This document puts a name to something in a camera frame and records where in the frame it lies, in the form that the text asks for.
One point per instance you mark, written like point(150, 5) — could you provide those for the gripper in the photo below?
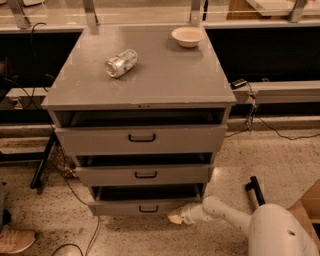
point(187, 215)

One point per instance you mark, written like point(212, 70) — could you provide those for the grey bottom drawer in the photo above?
point(143, 199)

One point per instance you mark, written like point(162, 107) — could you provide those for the grey drawer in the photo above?
point(141, 140)
point(143, 199)
point(144, 175)

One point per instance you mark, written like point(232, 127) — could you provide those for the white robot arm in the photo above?
point(271, 230)

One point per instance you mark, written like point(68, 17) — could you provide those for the grey middle drawer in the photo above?
point(144, 175)

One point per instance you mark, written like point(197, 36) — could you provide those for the grey drawer cabinet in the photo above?
point(169, 86)

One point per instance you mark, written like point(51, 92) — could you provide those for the grey top drawer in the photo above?
point(141, 140)

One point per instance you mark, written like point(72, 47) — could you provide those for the black metal stand leg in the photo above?
point(254, 185)

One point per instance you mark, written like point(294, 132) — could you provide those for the cardboard box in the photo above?
point(307, 211)

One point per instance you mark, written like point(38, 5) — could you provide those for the black table leg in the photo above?
point(36, 180)

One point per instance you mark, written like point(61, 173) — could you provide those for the black power adapter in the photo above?
point(238, 84)

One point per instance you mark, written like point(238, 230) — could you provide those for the silver soda can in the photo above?
point(120, 64)

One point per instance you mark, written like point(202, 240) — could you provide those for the tan sneaker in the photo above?
point(16, 241)

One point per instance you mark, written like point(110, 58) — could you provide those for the white paper bowl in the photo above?
point(188, 37)

